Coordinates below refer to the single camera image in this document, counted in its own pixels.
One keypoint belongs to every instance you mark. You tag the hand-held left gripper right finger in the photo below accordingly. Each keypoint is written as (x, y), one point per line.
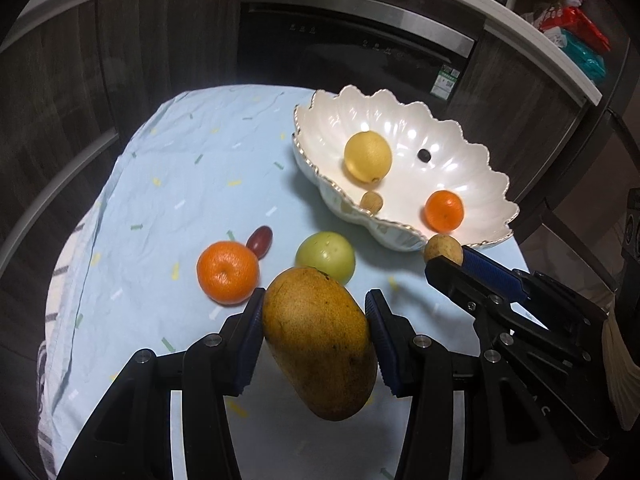
(381, 345)

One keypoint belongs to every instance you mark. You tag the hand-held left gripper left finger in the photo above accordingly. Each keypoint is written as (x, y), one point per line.
(252, 340)

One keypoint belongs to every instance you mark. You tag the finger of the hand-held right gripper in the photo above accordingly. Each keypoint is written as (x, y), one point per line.
(495, 272)
(450, 285)

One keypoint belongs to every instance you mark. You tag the small brown longan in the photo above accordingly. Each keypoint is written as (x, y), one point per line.
(442, 249)
(372, 201)

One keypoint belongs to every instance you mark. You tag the yellow-brown mango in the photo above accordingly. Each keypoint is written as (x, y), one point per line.
(320, 345)

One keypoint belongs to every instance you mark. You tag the orange tangerine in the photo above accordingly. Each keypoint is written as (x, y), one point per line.
(444, 210)
(227, 272)

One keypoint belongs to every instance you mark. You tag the dark red grape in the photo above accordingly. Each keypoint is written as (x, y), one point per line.
(260, 241)

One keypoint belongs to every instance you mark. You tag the green apple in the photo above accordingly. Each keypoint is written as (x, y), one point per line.
(325, 255)

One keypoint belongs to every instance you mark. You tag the round yellow lemon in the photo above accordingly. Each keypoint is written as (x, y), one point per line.
(367, 155)

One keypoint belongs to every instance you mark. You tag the white scalloped bowl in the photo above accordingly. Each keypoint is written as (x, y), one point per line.
(400, 125)

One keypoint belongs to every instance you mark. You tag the light blue patterned tablecloth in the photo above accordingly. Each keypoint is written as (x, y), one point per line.
(150, 185)

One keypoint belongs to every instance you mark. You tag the dark refrigerator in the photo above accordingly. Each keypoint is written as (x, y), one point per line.
(615, 125)

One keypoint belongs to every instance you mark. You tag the teal snack bag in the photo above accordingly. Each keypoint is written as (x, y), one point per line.
(585, 60)

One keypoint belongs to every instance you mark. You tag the red snack bag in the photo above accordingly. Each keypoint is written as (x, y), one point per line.
(580, 25)

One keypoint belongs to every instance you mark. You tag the kitchen counter with wooden cabinets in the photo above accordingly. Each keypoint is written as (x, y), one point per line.
(50, 110)

